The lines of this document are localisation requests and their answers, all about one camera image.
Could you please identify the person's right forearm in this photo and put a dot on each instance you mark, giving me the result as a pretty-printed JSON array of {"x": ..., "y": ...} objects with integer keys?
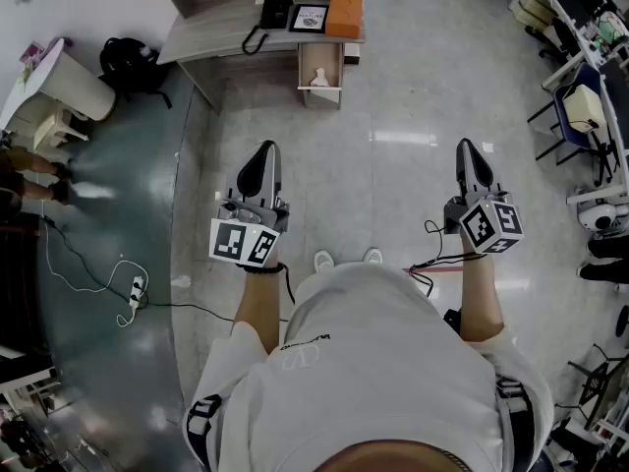
[{"x": 479, "y": 298}]

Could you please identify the person's left forearm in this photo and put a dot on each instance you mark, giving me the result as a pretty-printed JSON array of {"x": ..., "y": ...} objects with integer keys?
[{"x": 258, "y": 308}]

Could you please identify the black metal stand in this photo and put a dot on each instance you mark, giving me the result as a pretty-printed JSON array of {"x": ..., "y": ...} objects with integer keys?
[{"x": 597, "y": 386}]

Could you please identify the person's right white shoe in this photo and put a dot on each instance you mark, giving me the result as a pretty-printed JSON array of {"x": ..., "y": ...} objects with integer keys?
[{"x": 373, "y": 255}]

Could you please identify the black picture frame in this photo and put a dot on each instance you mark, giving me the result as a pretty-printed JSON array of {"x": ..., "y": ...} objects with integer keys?
[{"x": 308, "y": 17}]

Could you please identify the white plastic chair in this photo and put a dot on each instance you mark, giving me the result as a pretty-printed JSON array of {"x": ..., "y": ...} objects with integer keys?
[{"x": 54, "y": 128}]

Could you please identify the orange box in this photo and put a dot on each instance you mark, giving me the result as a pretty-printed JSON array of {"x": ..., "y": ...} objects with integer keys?
[{"x": 344, "y": 15}]

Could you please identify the person's left white shoe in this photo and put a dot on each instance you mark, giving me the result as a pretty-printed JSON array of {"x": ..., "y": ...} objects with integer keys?
[{"x": 324, "y": 260}]

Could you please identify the wooden drawer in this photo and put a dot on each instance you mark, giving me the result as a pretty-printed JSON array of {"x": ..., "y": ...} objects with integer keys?
[{"x": 319, "y": 59}]

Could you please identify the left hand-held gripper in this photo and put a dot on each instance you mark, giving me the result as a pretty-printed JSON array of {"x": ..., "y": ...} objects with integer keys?
[{"x": 245, "y": 244}]

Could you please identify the black backpack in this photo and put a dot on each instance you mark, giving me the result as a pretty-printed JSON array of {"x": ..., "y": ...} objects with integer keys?
[{"x": 128, "y": 67}]

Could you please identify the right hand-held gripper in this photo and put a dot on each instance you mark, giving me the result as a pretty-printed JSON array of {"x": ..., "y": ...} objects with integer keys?
[{"x": 491, "y": 224}]

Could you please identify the beige box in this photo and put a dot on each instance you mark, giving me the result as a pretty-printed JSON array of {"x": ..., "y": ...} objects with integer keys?
[{"x": 584, "y": 108}]

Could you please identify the person's white shoe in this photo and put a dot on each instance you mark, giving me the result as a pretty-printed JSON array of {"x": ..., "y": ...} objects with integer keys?
[
  {"x": 373, "y": 255},
  {"x": 324, "y": 260}
]

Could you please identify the blue chair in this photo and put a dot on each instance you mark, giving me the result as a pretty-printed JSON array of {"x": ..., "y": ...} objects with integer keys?
[{"x": 565, "y": 131}]

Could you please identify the white power strip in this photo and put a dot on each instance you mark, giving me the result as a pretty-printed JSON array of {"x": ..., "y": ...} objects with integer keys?
[{"x": 137, "y": 290}]

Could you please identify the grey wooden desk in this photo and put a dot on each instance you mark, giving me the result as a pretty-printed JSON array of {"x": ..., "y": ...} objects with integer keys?
[{"x": 216, "y": 42}]

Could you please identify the white round table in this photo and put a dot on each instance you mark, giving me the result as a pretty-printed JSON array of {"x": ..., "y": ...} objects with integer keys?
[{"x": 69, "y": 86}]

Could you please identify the black hip pouch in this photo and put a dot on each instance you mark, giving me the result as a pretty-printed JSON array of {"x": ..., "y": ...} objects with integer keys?
[{"x": 452, "y": 320}]

